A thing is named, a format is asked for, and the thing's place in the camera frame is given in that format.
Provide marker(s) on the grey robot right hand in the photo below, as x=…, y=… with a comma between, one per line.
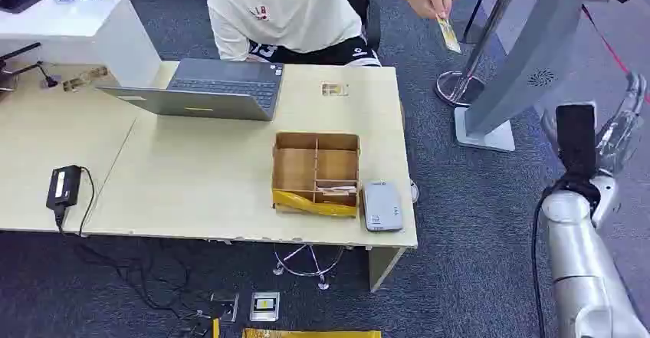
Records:
x=575, y=137

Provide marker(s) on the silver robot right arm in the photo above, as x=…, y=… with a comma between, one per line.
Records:
x=584, y=264

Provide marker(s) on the grey gate kiosk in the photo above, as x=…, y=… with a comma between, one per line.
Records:
x=528, y=61

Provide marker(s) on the red barrier belt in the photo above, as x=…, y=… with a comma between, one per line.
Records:
x=614, y=54

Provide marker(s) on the person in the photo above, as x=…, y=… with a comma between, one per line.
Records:
x=284, y=16

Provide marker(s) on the grey card reader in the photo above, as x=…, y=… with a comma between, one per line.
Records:
x=382, y=206

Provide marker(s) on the wooden card box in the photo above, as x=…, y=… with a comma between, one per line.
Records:
x=315, y=165

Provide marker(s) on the cards stack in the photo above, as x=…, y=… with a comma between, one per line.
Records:
x=337, y=190

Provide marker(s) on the pale desk leg panel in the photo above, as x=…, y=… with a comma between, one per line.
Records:
x=383, y=267

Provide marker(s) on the grey laptop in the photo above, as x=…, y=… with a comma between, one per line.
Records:
x=213, y=92

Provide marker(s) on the yellow tape strip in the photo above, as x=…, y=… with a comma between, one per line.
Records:
x=310, y=204

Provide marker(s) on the chrome stool base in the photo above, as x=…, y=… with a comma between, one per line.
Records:
x=307, y=267

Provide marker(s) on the yellow bag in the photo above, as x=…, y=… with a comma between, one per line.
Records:
x=310, y=333

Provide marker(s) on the silver floor socket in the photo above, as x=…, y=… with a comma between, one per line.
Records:
x=264, y=306

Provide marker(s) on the white cabinet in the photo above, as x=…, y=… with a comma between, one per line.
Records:
x=76, y=31

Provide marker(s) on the dark floor socket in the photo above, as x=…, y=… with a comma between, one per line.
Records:
x=225, y=306

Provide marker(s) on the black power adapter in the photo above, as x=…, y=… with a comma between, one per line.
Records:
x=63, y=187

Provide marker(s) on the chrome stanchion post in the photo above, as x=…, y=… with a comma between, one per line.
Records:
x=459, y=89

